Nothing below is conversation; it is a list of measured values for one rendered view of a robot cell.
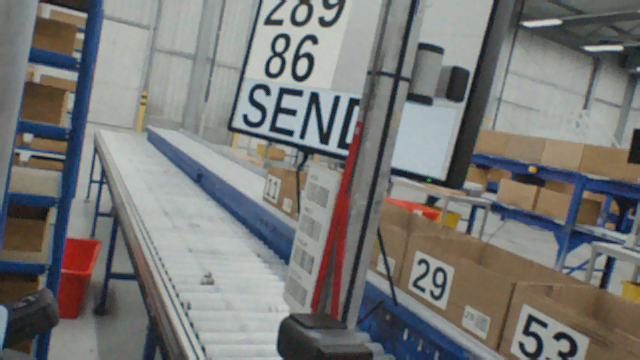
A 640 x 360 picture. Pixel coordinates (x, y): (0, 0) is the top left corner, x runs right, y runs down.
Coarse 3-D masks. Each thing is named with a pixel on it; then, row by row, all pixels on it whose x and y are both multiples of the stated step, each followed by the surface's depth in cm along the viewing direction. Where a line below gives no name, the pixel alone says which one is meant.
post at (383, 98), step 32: (384, 0) 60; (416, 0) 58; (384, 32) 59; (416, 32) 59; (384, 64) 58; (384, 96) 58; (384, 128) 60; (384, 160) 60; (352, 192) 60; (384, 192) 61; (352, 224) 60; (352, 256) 61; (352, 288) 62; (352, 320) 62
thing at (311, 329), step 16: (288, 320) 57; (304, 320) 56; (320, 320) 57; (336, 320) 58; (288, 336) 56; (304, 336) 53; (320, 336) 52; (336, 336) 53; (352, 336) 53; (288, 352) 55; (304, 352) 52; (320, 352) 50; (336, 352) 50; (352, 352) 51; (368, 352) 51
